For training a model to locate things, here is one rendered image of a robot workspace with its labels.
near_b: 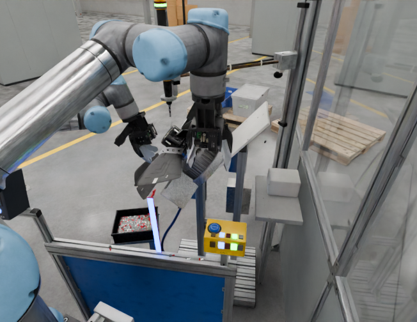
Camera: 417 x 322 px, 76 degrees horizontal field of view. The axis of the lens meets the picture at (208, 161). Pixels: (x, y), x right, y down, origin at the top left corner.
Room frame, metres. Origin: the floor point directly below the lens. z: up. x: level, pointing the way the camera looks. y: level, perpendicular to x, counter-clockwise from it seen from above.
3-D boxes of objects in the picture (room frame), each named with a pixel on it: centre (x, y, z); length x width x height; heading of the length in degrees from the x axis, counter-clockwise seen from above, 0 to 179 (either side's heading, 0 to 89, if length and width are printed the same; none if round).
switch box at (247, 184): (1.28, -0.19, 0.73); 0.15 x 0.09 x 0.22; 82
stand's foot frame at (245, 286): (1.21, -0.05, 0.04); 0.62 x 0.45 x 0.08; 82
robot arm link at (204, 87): (0.54, 0.00, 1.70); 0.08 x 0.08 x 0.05
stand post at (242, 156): (1.19, -0.18, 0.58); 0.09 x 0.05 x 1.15; 172
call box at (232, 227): (0.70, -0.07, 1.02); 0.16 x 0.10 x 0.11; 82
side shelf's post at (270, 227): (1.14, -0.39, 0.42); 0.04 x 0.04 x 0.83; 82
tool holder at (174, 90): (1.11, 0.16, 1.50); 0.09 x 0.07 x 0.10; 117
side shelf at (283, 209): (1.14, -0.39, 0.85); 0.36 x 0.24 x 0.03; 172
